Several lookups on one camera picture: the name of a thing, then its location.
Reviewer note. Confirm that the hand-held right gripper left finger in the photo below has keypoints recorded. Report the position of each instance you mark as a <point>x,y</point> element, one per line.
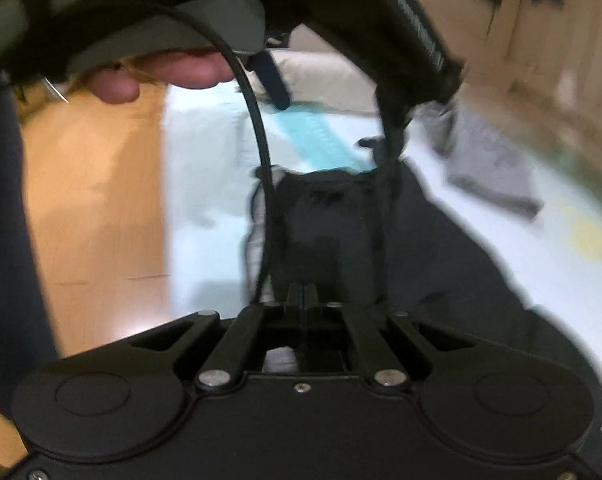
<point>297,307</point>

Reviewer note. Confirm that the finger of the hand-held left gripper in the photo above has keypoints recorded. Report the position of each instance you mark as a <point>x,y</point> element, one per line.
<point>273,80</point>
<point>392,130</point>

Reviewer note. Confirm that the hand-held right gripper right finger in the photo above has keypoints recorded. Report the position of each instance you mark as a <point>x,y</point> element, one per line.
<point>313,310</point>

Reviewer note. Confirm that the black pants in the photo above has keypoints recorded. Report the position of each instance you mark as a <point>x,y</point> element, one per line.
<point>456,260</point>

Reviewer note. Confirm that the person's left hand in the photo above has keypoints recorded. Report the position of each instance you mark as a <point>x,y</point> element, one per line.
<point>181,70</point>

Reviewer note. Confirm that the cream floral pillow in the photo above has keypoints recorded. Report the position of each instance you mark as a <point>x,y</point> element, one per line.
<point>326,80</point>

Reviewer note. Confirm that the grey cloth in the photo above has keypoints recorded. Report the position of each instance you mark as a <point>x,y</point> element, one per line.
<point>486,160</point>

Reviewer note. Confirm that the wooden cabinet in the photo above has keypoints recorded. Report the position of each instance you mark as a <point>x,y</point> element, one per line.
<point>556,50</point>

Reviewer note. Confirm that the person's dark trouser leg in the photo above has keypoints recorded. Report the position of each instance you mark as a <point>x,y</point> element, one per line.
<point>6,260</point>

